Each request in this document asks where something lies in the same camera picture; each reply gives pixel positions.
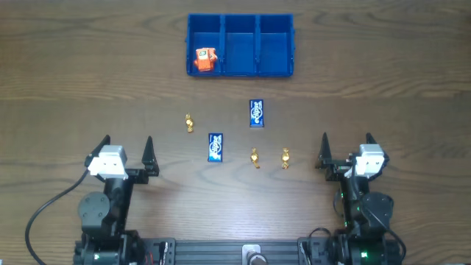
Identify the black cable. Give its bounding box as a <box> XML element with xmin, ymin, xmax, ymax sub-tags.
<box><xmin>24</xmin><ymin>168</ymin><xmax>91</xmax><ymax>265</ymax></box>
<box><xmin>382</xmin><ymin>227</ymin><xmax>408</xmax><ymax>264</ymax></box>

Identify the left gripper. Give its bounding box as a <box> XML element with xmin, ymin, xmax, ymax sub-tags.
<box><xmin>85</xmin><ymin>134</ymin><xmax>160</xmax><ymax>185</ymax></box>

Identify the orange candy box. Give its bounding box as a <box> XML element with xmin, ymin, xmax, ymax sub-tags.
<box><xmin>193</xmin><ymin>46</ymin><xmax>219</xmax><ymax>73</ymax></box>

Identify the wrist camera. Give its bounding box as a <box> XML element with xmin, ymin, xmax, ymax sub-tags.
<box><xmin>87</xmin><ymin>144</ymin><xmax>129</xmax><ymax>180</ymax></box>
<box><xmin>353</xmin><ymin>144</ymin><xmax>386</xmax><ymax>179</ymax></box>

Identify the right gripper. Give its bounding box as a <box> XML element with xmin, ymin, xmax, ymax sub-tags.
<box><xmin>315</xmin><ymin>132</ymin><xmax>378</xmax><ymax>182</ymax></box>

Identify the mounting rail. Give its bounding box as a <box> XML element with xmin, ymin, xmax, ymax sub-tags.
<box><xmin>73</xmin><ymin>238</ymin><xmax>402</xmax><ymax>265</ymax></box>

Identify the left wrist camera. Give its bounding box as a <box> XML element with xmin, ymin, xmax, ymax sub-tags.
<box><xmin>87</xmin><ymin>144</ymin><xmax>129</xmax><ymax>180</ymax></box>

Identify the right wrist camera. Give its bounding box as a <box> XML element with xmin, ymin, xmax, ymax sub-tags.
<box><xmin>353</xmin><ymin>144</ymin><xmax>386</xmax><ymax>179</ymax></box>

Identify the blue tray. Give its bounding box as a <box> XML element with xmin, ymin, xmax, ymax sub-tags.
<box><xmin>185</xmin><ymin>13</ymin><xmax>296</xmax><ymax>78</ymax></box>

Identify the blue candy pack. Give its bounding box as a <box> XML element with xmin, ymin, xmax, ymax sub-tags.
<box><xmin>207</xmin><ymin>132</ymin><xmax>224</xmax><ymax>163</ymax></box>
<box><xmin>249</xmin><ymin>99</ymin><xmax>265</xmax><ymax>129</ymax></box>

